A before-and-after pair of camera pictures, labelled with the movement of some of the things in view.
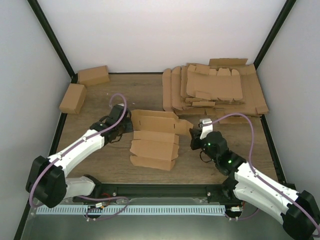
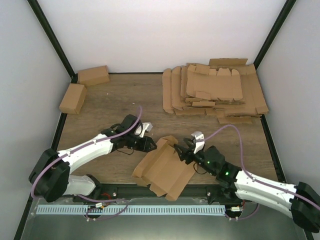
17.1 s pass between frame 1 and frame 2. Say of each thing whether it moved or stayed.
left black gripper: moved
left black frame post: stayed
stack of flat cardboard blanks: stayed
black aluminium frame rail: stayed
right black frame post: stayed
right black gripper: moved
